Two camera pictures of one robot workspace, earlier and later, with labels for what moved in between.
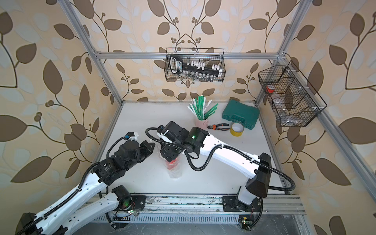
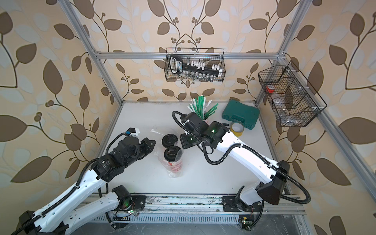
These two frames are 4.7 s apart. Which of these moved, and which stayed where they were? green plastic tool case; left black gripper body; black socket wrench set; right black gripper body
Moved: right black gripper body
Stayed: left black gripper body; black socket wrench set; green plastic tool case
